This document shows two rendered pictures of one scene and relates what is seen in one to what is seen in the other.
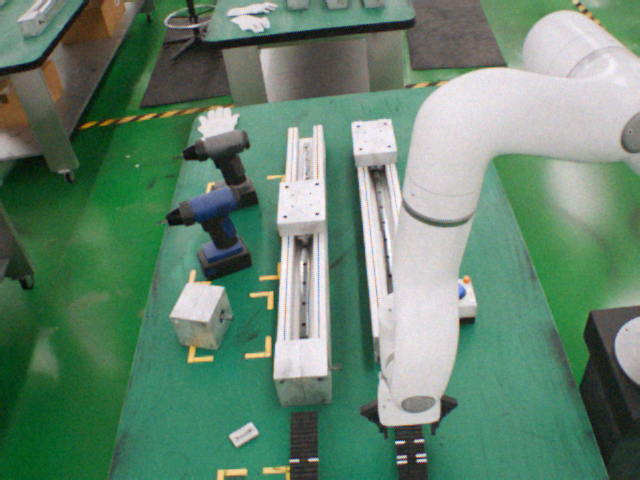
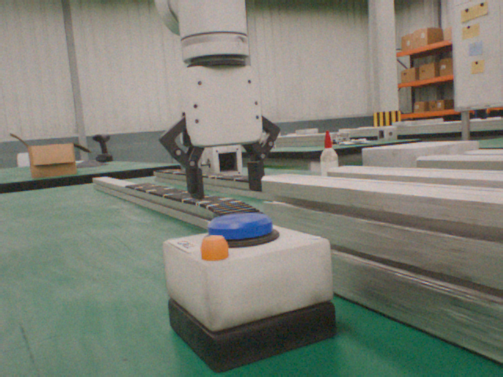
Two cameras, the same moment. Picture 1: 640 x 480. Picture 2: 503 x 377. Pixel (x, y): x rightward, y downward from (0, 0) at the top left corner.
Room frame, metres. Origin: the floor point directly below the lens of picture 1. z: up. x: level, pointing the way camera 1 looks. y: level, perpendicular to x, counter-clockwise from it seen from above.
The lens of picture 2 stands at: (1.13, -0.41, 0.90)
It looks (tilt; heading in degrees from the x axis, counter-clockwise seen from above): 7 degrees down; 148
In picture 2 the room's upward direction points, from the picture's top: 5 degrees counter-clockwise
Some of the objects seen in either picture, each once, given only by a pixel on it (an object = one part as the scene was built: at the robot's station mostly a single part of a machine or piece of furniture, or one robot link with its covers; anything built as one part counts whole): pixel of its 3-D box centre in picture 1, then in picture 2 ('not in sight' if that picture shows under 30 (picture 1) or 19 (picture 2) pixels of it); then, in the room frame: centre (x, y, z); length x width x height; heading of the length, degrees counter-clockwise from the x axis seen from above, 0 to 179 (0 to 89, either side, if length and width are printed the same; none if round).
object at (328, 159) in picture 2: not in sight; (328, 157); (0.31, 0.30, 0.84); 0.04 x 0.04 x 0.12
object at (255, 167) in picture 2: (377, 423); (262, 165); (0.58, -0.05, 0.86); 0.03 x 0.03 x 0.07; 85
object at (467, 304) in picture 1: (450, 302); (257, 280); (0.88, -0.26, 0.81); 0.10 x 0.08 x 0.06; 85
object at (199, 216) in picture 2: not in sight; (138, 193); (0.09, -0.06, 0.79); 0.96 x 0.04 x 0.03; 175
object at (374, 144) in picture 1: (374, 146); not in sight; (1.42, -0.18, 0.87); 0.16 x 0.11 x 0.07; 175
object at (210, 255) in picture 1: (205, 236); not in sight; (1.12, 0.26, 0.89); 0.20 x 0.08 x 0.22; 107
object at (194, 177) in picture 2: (439, 418); (185, 173); (0.57, -0.16, 0.86); 0.03 x 0.03 x 0.07; 85
